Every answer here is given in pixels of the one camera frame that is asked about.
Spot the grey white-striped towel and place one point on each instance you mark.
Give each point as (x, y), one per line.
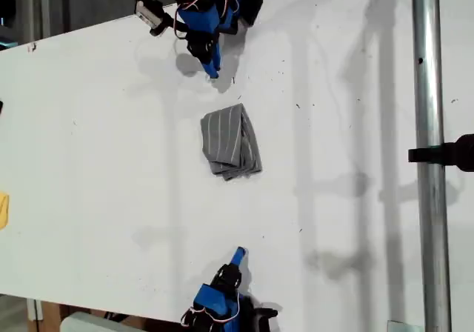
(226, 135)

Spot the pale plastic box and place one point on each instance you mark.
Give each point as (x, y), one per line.
(85, 324)

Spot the grey metal bar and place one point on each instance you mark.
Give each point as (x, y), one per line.
(44, 6)

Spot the wooden board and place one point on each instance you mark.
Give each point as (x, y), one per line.
(52, 317)

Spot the yellow object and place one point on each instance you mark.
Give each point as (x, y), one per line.
(3, 209)

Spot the black camera stalk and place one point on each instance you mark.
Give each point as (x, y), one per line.
(168, 24)
(250, 304)

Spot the black camera box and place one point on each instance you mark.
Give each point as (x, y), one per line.
(267, 315)
(148, 11)

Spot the white frame bar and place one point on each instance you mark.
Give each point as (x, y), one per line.
(34, 309)

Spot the steel post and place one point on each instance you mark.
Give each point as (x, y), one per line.
(429, 87)

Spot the black post clamp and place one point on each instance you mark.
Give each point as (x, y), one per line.
(444, 154)

